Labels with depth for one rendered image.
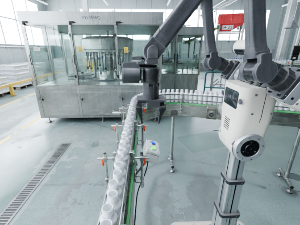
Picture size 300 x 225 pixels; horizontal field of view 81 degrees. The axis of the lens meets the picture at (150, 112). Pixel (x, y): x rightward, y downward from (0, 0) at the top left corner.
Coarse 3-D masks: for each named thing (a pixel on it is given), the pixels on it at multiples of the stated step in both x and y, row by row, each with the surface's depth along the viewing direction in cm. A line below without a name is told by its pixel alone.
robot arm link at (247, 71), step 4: (256, 60) 62; (248, 64) 63; (252, 64) 61; (244, 68) 64; (248, 68) 62; (252, 68) 60; (244, 72) 64; (248, 72) 62; (252, 72) 60; (244, 76) 65; (248, 76) 63; (252, 76) 60; (248, 80) 65; (252, 80) 62; (256, 84) 63; (260, 84) 61
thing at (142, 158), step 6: (120, 108) 184; (126, 108) 184; (144, 108) 184; (114, 126) 141; (120, 126) 142; (144, 126) 142; (138, 144) 150; (114, 150) 100; (132, 150) 100; (114, 156) 99; (132, 156) 100; (102, 162) 100; (132, 162) 100; (144, 162) 101; (108, 180) 103
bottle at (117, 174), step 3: (114, 171) 76; (117, 171) 77; (120, 171) 76; (114, 174) 74; (117, 174) 77; (120, 174) 74; (114, 177) 74; (117, 177) 74; (120, 177) 74; (123, 177) 78; (120, 180) 75; (123, 180) 76; (120, 183) 74; (123, 183) 75; (120, 186) 74; (123, 186) 76; (123, 189) 76; (123, 192) 76; (123, 204) 78
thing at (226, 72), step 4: (228, 60) 106; (232, 60) 108; (236, 60) 104; (224, 64) 103; (228, 64) 103; (232, 64) 104; (236, 64) 102; (220, 68) 105; (224, 68) 104; (228, 68) 103; (232, 68) 103; (220, 72) 109; (224, 72) 106; (228, 72) 105; (232, 72) 104; (220, 76) 113; (224, 76) 108; (228, 76) 105
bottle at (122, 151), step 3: (120, 150) 93; (123, 150) 94; (120, 153) 91; (123, 153) 90; (123, 156) 91; (126, 156) 92; (126, 159) 91; (126, 162) 92; (126, 165) 93; (126, 168) 93
